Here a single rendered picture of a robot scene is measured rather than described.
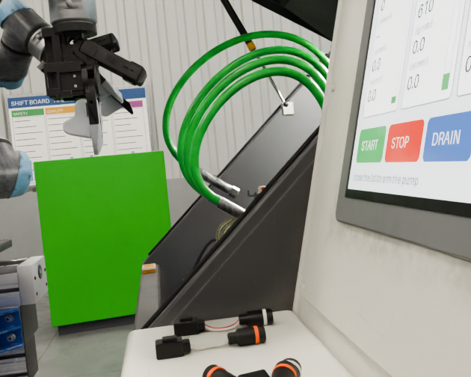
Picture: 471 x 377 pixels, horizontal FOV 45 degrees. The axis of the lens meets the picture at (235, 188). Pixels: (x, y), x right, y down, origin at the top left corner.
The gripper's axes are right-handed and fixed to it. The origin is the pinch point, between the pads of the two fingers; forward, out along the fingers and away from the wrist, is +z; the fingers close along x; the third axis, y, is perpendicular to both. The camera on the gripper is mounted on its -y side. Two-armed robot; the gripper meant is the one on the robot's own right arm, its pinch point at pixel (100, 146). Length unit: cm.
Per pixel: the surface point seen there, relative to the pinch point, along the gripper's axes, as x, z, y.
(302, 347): 39, 25, -22
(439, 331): 62, 17, -27
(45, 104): -659, -87, 121
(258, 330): 36.5, 23.3, -18.3
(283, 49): -3.1, -14.6, -33.6
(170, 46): -661, -149, -43
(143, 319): 7.5, 27.9, -4.5
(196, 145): 12.8, 1.6, -15.2
